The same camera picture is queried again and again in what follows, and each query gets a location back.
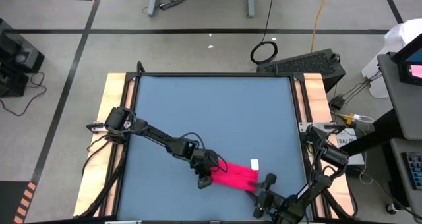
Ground black power strip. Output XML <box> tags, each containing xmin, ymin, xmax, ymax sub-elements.
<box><xmin>159</xmin><ymin>0</ymin><xmax>184</xmax><ymax>11</ymax></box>

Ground wooden table board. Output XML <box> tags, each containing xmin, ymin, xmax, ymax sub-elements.
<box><xmin>73</xmin><ymin>72</ymin><xmax>136</xmax><ymax>218</ymax></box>
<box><xmin>295</xmin><ymin>72</ymin><xmax>357</xmax><ymax>218</ymax></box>

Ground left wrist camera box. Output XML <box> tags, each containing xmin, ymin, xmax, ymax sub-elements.
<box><xmin>196</xmin><ymin>175</ymin><xmax>212</xmax><ymax>190</ymax></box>

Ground black desk base beam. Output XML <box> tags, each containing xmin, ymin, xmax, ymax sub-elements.
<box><xmin>339</xmin><ymin>108</ymin><xmax>405</xmax><ymax>159</ymax></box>

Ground yellow hanging cable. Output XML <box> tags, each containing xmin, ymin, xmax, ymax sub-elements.
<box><xmin>311</xmin><ymin>0</ymin><xmax>332</xmax><ymax>53</ymax></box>

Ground black equipment box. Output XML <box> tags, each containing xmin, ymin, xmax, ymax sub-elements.
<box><xmin>0</xmin><ymin>18</ymin><xmax>45</xmax><ymax>98</ymax></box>

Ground black cable bundle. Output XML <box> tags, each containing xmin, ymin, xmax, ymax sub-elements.
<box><xmin>336</xmin><ymin>70</ymin><xmax>384</xmax><ymax>101</ymax></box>

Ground black hanging cable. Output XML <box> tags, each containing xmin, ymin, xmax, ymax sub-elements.
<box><xmin>249</xmin><ymin>0</ymin><xmax>279</xmax><ymax>65</ymax></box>

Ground white cloth bag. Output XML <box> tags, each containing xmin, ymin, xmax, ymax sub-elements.
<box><xmin>361</xmin><ymin>18</ymin><xmax>422</xmax><ymax>99</ymax></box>

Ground black power adapter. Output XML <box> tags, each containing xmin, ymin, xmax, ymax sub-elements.
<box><xmin>329</xmin><ymin>95</ymin><xmax>346</xmax><ymax>111</ymax></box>

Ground grey desk leg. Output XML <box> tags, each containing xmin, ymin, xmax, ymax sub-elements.
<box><xmin>147</xmin><ymin>0</ymin><xmax>162</xmax><ymax>17</ymax></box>
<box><xmin>247</xmin><ymin>0</ymin><xmax>257</xmax><ymax>19</ymax></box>

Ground black keypad blue keys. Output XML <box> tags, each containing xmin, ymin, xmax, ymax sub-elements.
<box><xmin>401</xmin><ymin>151</ymin><xmax>422</xmax><ymax>191</ymax></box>

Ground black table frame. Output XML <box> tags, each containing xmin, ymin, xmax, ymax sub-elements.
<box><xmin>74</xmin><ymin>61</ymin><xmax>359</xmax><ymax>224</ymax></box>

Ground black computer tower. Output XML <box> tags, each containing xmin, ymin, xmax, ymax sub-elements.
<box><xmin>256</xmin><ymin>48</ymin><xmax>347</xmax><ymax>94</ymax></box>

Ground white paper sheet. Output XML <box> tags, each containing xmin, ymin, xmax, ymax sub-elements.
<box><xmin>336</xmin><ymin>128</ymin><xmax>366</xmax><ymax>166</ymax></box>

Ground red towel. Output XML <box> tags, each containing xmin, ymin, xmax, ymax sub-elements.
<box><xmin>210</xmin><ymin>157</ymin><xmax>261</xmax><ymax>194</ymax></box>

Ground black monitor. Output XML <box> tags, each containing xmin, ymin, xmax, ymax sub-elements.
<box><xmin>392</xmin><ymin>32</ymin><xmax>422</xmax><ymax>86</ymax></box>

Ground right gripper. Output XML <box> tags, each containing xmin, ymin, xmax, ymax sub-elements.
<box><xmin>244</xmin><ymin>173</ymin><xmax>285</xmax><ymax>215</ymax></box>

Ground white cable yellow plug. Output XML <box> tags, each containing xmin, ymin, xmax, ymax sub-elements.
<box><xmin>342</xmin><ymin>113</ymin><xmax>375</xmax><ymax>125</ymax></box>

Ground black floor cable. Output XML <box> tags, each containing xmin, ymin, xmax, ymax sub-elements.
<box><xmin>0</xmin><ymin>71</ymin><xmax>47</xmax><ymax>117</ymax></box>

